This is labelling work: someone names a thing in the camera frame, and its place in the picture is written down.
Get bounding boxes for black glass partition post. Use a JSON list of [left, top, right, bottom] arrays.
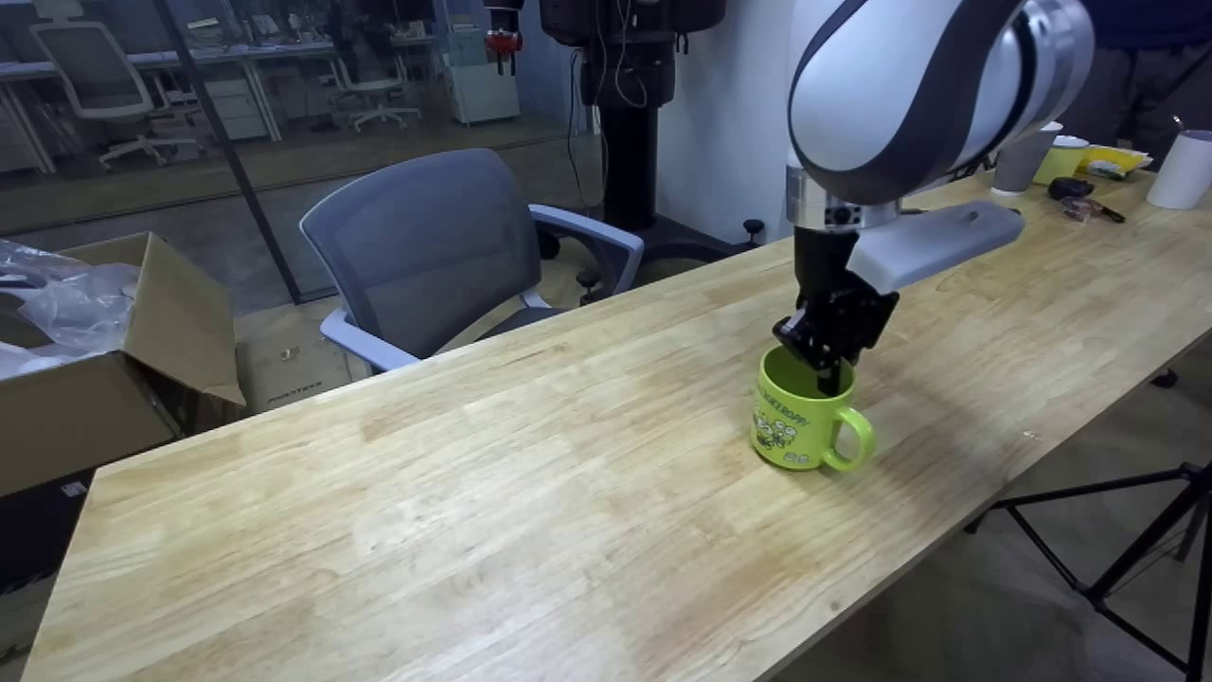
[[150, 0, 307, 309]]

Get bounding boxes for light storage cabinet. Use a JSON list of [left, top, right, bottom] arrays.
[[432, 0, 525, 129]]

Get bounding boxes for small black hand tool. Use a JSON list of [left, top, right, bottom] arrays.
[[1046, 174, 1129, 230]]

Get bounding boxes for small red object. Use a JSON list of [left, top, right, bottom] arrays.
[[480, 24, 525, 62]]

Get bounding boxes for black pedestal stand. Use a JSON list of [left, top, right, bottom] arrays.
[[536, 0, 767, 272]]

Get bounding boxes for white paper roll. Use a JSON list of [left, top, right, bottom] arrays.
[[1145, 125, 1212, 214]]

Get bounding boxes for clear plastic wrap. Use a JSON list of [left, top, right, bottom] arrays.
[[0, 236, 139, 382]]

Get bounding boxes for dark background office chair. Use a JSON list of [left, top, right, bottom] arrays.
[[331, 33, 428, 137]]

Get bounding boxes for black tripod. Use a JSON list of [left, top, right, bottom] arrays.
[[961, 457, 1212, 682]]

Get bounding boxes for grey mesh office chair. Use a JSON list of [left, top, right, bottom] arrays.
[[295, 145, 648, 377]]

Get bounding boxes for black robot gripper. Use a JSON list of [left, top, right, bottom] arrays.
[[767, 223, 905, 399]]

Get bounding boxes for white frame office chair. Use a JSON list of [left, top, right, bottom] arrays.
[[25, 16, 170, 171]]

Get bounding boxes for open cardboard box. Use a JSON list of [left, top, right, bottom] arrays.
[[0, 226, 249, 505]]

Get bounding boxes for person in dark clothes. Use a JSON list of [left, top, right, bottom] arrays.
[[1078, 0, 1212, 158]]

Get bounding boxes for yellow-green ceramic mug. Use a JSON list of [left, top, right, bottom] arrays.
[[745, 339, 882, 482]]

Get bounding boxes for yellow container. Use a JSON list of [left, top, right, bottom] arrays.
[[1033, 131, 1155, 188]]

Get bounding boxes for long office desk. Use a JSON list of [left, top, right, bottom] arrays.
[[0, 33, 341, 145]]

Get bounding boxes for grey cylindrical cup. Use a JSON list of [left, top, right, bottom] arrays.
[[988, 117, 1068, 199]]

